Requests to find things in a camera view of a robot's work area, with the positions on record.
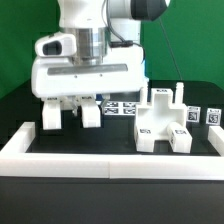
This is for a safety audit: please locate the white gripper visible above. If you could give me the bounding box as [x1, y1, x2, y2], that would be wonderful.
[31, 32, 146, 117]

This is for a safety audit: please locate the white chair seat part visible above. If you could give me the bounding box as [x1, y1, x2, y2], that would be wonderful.
[133, 81, 186, 141]

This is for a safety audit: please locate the white chair back frame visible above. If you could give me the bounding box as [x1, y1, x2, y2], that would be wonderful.
[42, 95, 101, 130]

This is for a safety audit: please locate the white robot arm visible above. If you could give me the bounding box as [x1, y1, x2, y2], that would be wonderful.
[31, 0, 170, 105]

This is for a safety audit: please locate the white marker sheet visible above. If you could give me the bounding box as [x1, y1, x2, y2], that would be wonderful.
[103, 101, 136, 116]

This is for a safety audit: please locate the white U-shaped fence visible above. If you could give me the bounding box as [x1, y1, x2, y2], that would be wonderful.
[0, 122, 224, 181]

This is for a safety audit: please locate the left small tag cube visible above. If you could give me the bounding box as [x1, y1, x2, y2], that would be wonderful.
[187, 106, 201, 123]

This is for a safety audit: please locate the small tag cube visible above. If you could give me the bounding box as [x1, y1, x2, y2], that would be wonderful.
[187, 106, 201, 123]
[206, 108, 222, 125]

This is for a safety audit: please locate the right small tag cube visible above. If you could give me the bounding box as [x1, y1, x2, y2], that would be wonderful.
[206, 108, 222, 125]

